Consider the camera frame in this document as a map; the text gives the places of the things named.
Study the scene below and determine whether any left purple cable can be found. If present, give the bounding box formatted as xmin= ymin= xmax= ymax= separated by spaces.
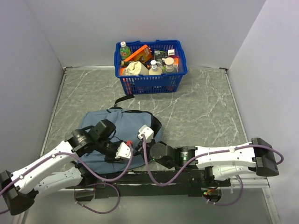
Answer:
xmin=0 ymin=142 xmax=135 ymax=215

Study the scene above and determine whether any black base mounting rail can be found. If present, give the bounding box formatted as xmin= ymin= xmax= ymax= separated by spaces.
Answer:
xmin=68 ymin=169 xmax=231 ymax=199

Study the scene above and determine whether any aluminium frame rail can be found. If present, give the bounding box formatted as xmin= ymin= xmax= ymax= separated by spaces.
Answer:
xmin=230 ymin=177 xmax=270 ymax=189

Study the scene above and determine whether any grey pump bottle beige cap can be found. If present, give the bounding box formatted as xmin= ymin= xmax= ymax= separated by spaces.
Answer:
xmin=162 ymin=57 xmax=178 ymax=74

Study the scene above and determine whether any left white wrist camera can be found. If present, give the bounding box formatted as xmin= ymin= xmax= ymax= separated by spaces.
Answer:
xmin=115 ymin=141 xmax=133 ymax=160

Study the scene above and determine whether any blue grey backpack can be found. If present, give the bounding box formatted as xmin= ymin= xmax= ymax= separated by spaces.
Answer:
xmin=79 ymin=106 xmax=162 ymax=174

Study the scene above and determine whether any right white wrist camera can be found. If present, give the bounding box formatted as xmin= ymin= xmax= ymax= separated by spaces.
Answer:
xmin=137 ymin=125 xmax=154 ymax=143

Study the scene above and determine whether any green drink bottle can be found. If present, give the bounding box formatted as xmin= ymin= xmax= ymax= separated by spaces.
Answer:
xmin=120 ymin=42 xmax=131 ymax=60

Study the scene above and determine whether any beige pump bottle white cap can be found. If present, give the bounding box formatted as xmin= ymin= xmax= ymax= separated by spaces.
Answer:
xmin=149 ymin=60 xmax=163 ymax=75

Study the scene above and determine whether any blue plastic shopping basket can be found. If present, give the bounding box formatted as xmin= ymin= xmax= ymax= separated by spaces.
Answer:
xmin=114 ymin=40 xmax=188 ymax=95

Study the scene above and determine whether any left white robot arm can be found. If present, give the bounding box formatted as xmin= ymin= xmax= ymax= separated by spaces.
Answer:
xmin=0 ymin=119 xmax=131 ymax=216

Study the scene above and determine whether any black green product box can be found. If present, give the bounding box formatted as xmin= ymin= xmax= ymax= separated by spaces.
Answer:
xmin=154 ymin=49 xmax=168 ymax=62

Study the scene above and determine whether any orange snack box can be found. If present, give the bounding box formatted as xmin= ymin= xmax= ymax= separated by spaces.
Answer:
xmin=123 ymin=44 xmax=152 ymax=63

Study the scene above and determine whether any beige crumpled paper bag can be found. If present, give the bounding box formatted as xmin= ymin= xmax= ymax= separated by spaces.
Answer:
xmin=122 ymin=61 xmax=149 ymax=76

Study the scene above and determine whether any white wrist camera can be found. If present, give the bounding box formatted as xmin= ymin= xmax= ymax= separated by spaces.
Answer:
xmin=137 ymin=125 xmax=154 ymax=143
xmin=115 ymin=141 xmax=133 ymax=160

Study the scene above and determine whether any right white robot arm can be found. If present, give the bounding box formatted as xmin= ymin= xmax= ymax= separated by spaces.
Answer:
xmin=139 ymin=138 xmax=279 ymax=186

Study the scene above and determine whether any small white barcode box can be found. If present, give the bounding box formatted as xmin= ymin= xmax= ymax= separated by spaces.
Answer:
xmin=168 ymin=49 xmax=175 ymax=56

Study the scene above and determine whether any orange box in basket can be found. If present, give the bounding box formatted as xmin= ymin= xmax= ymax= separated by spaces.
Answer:
xmin=173 ymin=57 xmax=179 ymax=70

